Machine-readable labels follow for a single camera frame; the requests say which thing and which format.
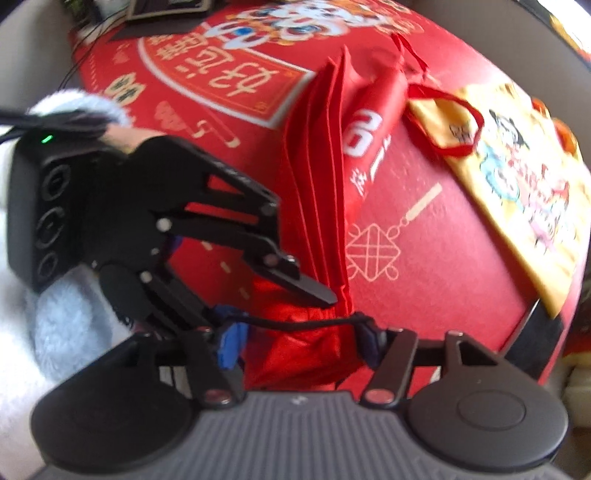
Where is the red shopping bag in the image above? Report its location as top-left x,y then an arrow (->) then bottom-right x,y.
247,32 -> 485,388

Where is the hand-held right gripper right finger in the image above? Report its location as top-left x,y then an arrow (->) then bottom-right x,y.
355,320 -> 502,408

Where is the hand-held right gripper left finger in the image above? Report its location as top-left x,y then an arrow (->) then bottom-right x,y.
108,323 -> 250,407

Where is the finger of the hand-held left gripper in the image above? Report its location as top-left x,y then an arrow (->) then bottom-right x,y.
139,271 -> 250,332
154,159 -> 339,308

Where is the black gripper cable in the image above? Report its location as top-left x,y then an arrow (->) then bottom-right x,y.
0,107 -> 114,139

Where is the yellow cartoon shopping bag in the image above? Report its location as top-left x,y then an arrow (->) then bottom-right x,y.
406,80 -> 591,319

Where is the red printed table mat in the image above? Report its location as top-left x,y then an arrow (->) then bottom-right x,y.
69,0 -> 583,384

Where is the person's left forearm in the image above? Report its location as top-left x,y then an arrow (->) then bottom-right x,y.
0,90 -> 162,418

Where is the white tablet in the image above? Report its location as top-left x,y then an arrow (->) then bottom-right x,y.
124,0 -> 215,21

